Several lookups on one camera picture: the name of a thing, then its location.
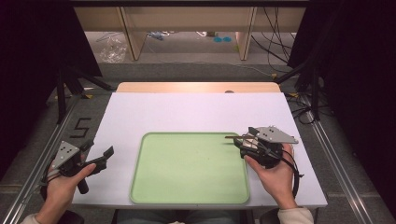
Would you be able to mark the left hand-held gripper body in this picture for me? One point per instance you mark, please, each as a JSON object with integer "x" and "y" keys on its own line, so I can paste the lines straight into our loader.
{"x": 63, "y": 154}

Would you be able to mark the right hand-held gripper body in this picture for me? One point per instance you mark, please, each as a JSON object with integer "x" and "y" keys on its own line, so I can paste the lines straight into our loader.
{"x": 267, "y": 146}

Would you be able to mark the light green tray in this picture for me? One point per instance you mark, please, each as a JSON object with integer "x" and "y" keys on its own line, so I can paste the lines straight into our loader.
{"x": 186, "y": 169}

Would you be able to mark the person's left hand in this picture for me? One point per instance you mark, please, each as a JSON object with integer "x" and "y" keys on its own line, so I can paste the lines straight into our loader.
{"x": 60, "y": 191}

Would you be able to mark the person's right hand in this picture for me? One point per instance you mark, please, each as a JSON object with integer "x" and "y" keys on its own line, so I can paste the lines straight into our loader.
{"x": 277, "y": 182}

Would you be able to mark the black metal stand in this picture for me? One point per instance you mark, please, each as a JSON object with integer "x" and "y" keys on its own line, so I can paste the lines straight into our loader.
{"x": 70, "y": 87}
{"x": 311, "y": 84}

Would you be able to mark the white board table cover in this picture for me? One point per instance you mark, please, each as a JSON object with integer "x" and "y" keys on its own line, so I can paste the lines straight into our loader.
{"x": 186, "y": 112}

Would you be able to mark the light wooden table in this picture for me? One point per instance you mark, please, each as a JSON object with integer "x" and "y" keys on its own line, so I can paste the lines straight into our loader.
{"x": 193, "y": 87}

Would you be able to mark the blue round discs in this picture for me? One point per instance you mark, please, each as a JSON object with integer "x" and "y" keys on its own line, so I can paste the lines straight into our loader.
{"x": 222, "y": 39}

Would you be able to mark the black curtain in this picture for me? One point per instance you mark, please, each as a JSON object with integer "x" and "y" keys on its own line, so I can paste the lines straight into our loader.
{"x": 364, "y": 77}
{"x": 31, "y": 62}

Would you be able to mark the clear plastic bag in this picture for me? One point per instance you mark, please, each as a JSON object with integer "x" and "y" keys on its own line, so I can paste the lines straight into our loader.
{"x": 112, "y": 49}

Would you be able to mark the wooden shelf unit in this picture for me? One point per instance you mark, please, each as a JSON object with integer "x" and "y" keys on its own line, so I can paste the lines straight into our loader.
{"x": 190, "y": 18}

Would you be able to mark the metal floor rail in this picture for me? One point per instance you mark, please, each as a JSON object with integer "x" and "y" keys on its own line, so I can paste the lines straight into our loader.
{"x": 34, "y": 174}
{"x": 336, "y": 161}

